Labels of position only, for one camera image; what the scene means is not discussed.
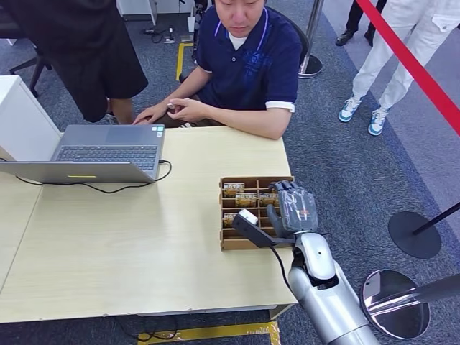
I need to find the seated person's left hand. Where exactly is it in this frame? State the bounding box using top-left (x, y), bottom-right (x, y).
top-left (167, 97), bottom-right (211, 124)

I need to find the black office chair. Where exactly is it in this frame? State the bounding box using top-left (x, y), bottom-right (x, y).
top-left (179, 6), bottom-right (310, 84)
top-left (0, 9), bottom-right (53, 98)

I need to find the wooden slotted card holder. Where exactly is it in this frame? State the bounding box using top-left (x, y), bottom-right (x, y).
top-left (219, 175), bottom-right (299, 252)

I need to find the white furniture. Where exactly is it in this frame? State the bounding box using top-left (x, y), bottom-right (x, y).
top-left (115, 0), bottom-right (196, 26)

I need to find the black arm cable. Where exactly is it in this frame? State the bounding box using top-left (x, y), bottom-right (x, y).
top-left (269, 245), bottom-right (295, 293)

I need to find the black stanchion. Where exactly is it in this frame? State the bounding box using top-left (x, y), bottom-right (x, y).
top-left (388, 201), bottom-right (460, 260)

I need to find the black floor cable with plug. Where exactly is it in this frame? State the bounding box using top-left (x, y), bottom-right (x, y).
top-left (143, 26), bottom-right (176, 45)

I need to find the seated person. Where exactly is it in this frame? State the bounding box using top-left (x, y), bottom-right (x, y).
top-left (132, 0), bottom-right (302, 141)

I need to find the black equipment stand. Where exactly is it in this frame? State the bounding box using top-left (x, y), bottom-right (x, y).
top-left (190, 0), bottom-right (207, 63)

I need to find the black laptop cable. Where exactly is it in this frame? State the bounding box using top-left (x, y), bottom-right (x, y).
top-left (0, 158), bottom-right (173, 195)

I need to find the grey laptop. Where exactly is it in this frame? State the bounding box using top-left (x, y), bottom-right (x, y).
top-left (0, 124), bottom-right (166, 185)

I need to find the red barrier belt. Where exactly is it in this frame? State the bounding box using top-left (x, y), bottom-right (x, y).
top-left (355, 0), bottom-right (460, 137)

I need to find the chrome stanchion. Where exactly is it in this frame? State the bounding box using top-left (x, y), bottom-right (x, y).
top-left (360, 269), bottom-right (460, 341)
top-left (298, 0), bottom-right (325, 80)

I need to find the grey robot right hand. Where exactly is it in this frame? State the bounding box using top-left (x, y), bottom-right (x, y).
top-left (268, 180), bottom-right (319, 239)

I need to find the seated person's right hand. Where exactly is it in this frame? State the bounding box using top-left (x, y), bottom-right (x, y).
top-left (132, 101), bottom-right (170, 127)

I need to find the white cabinet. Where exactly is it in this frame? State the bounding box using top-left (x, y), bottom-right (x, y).
top-left (0, 74), bottom-right (63, 163)

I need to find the yellow floor tape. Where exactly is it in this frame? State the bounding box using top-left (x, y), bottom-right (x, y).
top-left (175, 41), bottom-right (196, 82)
top-left (136, 321), bottom-right (281, 345)

